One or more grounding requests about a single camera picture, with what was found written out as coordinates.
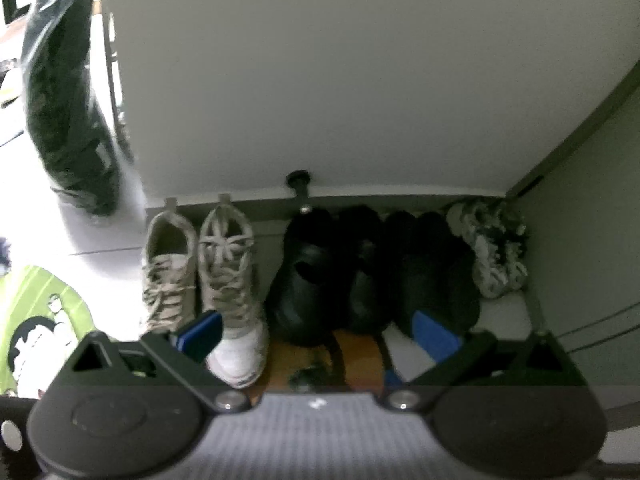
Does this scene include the black fabric slipper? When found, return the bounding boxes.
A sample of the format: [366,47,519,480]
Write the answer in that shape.
[382,210,426,331]
[410,211,481,336]

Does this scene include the dark garment in plastic bag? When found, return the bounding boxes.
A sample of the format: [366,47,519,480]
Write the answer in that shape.
[20,0,136,218]

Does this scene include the beige white sneaker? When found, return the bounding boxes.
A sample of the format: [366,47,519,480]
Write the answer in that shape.
[139,197,198,336]
[197,192,268,388]

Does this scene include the grey-green cabinet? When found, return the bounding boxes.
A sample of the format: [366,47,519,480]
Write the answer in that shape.
[505,60,640,391]

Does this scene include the orange cat-shaped rug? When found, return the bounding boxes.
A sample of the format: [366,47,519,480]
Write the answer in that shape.
[260,327,391,393]

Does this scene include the black rubber clog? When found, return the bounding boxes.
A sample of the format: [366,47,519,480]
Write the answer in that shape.
[265,207,351,346]
[335,205,396,333]

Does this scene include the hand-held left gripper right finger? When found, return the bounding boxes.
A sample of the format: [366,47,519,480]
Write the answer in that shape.
[384,310,588,413]

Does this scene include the black white printed cloth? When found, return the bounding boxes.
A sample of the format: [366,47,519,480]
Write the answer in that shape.
[0,395,38,480]

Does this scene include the green cartoon rug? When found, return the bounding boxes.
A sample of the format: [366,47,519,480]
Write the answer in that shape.
[0,265,101,396]

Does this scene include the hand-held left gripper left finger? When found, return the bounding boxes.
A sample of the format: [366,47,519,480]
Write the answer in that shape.
[47,310,252,413]

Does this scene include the black door stopper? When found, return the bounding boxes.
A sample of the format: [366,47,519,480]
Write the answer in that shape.
[286,170,313,216]

